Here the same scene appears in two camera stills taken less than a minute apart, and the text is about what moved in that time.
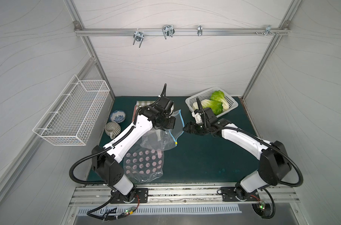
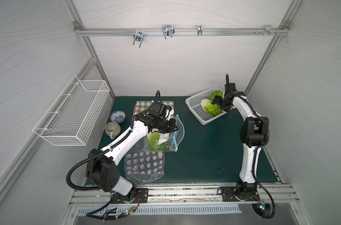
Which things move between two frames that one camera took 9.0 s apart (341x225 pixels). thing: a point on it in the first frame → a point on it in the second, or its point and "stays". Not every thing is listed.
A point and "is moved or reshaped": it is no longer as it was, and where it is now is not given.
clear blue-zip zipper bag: [162, 140] is moved or reshaped
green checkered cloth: [144, 103] stays
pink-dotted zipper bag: [143, 164] stays
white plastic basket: [206, 94] stays
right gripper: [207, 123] → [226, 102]
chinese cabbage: [216, 107] stays
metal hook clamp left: [138, 35] stays
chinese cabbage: [195, 105] → [157, 141]
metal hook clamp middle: [168, 30] stays
